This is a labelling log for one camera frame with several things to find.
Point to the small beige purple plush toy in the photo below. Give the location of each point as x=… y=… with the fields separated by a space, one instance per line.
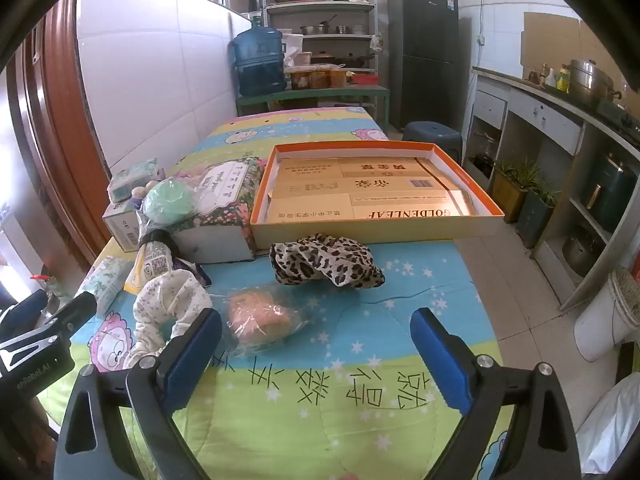
x=139 y=195

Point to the dark green cooker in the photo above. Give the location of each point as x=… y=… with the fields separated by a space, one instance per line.
x=612 y=195

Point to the purple tissue packet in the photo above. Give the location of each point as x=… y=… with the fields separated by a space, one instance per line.
x=195 y=272

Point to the white plastic bag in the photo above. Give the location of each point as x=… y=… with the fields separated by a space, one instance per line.
x=612 y=425

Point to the small steel saucepan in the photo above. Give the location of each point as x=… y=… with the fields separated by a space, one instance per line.
x=312 y=29

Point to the floral tissue pack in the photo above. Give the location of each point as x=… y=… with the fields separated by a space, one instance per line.
x=225 y=185

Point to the blue water jug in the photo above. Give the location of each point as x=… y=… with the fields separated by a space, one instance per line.
x=257 y=55

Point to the green sponge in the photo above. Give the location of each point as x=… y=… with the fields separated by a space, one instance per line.
x=170 y=200

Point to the white packet with black band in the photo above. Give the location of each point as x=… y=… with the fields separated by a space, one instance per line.
x=157 y=257

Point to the orange food container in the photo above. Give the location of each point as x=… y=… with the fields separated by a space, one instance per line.
x=301 y=79
x=320 y=78
x=338 y=77

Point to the brown bottle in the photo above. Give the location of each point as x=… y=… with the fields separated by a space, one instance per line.
x=535 y=76

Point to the gas stove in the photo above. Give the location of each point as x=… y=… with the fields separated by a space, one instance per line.
x=620 y=117

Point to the yellow green bottle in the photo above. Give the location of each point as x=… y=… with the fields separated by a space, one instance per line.
x=563 y=80

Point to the red basket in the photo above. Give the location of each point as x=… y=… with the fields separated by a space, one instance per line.
x=365 y=79

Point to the white floral scrunchie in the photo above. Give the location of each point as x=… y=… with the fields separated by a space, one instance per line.
x=165 y=300

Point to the pink sponge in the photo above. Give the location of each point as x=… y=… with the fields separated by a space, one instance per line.
x=255 y=317

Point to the metal shelf rack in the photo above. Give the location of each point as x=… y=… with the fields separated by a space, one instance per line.
x=320 y=7

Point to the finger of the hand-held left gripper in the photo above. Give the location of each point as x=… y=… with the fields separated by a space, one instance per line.
x=75 y=310
x=27 y=305

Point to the wooden door frame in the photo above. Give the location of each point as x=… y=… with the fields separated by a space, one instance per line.
x=60 y=135

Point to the pale green tissue pack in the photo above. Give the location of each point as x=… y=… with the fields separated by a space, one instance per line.
x=132 y=177

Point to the steel cooking pot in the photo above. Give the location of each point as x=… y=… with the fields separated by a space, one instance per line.
x=580 y=255

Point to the cardboard sheet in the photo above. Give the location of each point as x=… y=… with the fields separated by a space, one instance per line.
x=550 y=45

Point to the orange-rimmed cardboard box tray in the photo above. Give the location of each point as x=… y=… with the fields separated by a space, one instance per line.
x=375 y=195

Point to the grey kitchen counter cabinet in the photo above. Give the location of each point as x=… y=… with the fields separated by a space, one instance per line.
x=540 y=105

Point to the small white carton box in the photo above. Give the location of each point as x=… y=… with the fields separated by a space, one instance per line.
x=122 y=225

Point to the white bottle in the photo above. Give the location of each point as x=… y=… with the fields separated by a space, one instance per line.
x=550 y=79

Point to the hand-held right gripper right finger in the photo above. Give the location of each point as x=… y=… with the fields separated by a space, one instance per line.
x=442 y=360

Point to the printed cartoon blanket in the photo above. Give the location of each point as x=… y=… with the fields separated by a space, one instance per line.
x=350 y=360

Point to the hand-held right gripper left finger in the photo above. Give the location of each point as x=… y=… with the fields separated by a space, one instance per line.
x=192 y=360

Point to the potted plant in brown pot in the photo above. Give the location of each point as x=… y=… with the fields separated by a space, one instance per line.
x=507 y=195

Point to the green patterned tissue packet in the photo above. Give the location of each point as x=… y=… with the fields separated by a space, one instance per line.
x=105 y=282

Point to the green table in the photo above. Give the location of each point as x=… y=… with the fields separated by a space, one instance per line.
x=310 y=95

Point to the leopard print scrunchie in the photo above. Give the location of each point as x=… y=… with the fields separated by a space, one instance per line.
x=325 y=260

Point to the dark refrigerator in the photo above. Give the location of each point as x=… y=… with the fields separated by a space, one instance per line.
x=422 y=60

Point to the person's left hand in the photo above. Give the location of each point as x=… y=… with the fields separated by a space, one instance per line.
x=35 y=427

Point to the white bucket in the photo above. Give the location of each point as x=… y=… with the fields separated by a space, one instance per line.
x=600 y=320

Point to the steel pot with lid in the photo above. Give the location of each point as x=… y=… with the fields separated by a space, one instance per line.
x=592 y=82

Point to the potted plant in dark pot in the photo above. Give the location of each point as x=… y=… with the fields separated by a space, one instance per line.
x=535 y=220

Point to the blue plastic stool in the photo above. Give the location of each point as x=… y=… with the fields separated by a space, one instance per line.
x=430 y=132

